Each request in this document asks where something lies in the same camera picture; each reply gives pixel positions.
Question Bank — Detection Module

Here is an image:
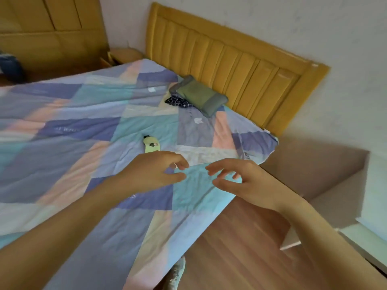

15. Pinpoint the person's left hand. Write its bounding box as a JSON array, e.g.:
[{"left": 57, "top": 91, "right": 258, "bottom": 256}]
[{"left": 121, "top": 151, "right": 190, "bottom": 201}]

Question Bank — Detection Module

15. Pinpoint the person's right hand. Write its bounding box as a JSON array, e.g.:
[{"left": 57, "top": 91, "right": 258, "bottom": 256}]
[{"left": 205, "top": 158, "right": 303, "bottom": 212}]

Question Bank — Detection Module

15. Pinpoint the person's right forearm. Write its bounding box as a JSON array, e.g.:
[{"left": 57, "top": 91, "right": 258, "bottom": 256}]
[{"left": 280, "top": 199, "right": 387, "bottom": 290}]

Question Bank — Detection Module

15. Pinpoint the person's left forearm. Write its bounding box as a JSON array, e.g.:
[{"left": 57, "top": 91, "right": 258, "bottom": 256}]
[{"left": 0, "top": 175, "right": 134, "bottom": 290}]

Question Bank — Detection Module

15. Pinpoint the light green sock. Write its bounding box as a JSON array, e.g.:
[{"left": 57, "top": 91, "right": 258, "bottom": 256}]
[{"left": 143, "top": 135, "right": 161, "bottom": 154}]

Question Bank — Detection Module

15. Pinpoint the dark checked cloth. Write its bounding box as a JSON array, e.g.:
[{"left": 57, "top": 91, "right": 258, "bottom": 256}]
[{"left": 164, "top": 95, "right": 194, "bottom": 109}]

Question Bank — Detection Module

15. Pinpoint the green pillow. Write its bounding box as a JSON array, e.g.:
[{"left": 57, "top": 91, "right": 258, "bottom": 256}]
[{"left": 169, "top": 75, "right": 229, "bottom": 118}]

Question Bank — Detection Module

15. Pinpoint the pastel patchwork quilt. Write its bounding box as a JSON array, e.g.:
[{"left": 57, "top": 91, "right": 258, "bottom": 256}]
[{"left": 0, "top": 58, "right": 279, "bottom": 290}]

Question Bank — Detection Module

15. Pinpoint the person's grey slipper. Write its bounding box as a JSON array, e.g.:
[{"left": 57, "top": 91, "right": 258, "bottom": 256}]
[{"left": 163, "top": 256, "right": 186, "bottom": 290}]

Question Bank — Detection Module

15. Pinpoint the yellow padded headboard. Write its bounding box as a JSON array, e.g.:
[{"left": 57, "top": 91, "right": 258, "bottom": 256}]
[{"left": 145, "top": 2, "right": 331, "bottom": 137}]

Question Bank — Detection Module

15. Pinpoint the white cabinet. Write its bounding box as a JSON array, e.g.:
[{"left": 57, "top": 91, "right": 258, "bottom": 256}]
[{"left": 279, "top": 150, "right": 387, "bottom": 276}]

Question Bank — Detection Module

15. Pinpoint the wooden bedside stool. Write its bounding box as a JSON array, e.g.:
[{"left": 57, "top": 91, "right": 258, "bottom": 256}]
[{"left": 100, "top": 47, "right": 146, "bottom": 68}]

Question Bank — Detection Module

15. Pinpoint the wooden wardrobe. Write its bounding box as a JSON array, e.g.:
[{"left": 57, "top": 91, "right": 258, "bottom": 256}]
[{"left": 0, "top": 0, "right": 110, "bottom": 80}]

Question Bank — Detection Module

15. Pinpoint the blue bag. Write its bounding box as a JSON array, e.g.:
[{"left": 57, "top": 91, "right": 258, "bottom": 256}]
[{"left": 0, "top": 52, "right": 25, "bottom": 84}]

